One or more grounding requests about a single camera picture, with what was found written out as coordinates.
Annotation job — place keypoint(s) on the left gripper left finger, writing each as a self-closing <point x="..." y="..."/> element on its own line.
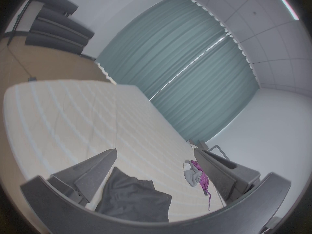
<point x="90" y="172"/>

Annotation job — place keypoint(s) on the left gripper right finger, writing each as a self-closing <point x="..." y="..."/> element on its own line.
<point x="226" y="179"/>

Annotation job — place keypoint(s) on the black T-shirt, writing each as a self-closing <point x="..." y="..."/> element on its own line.
<point x="131" y="199"/>

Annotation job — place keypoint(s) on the pile of clothes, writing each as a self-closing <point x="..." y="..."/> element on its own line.
<point x="195" y="174"/>

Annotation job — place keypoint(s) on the bed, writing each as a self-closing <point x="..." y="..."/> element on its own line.
<point x="73" y="118"/>

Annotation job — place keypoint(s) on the grey bedside table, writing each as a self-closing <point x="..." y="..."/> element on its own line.
<point x="202" y="144"/>

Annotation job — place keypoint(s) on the black chest of drawers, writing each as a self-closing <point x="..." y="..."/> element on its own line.
<point x="58" y="30"/>

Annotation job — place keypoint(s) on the black dressing table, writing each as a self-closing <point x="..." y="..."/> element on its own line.
<point x="56" y="1"/>

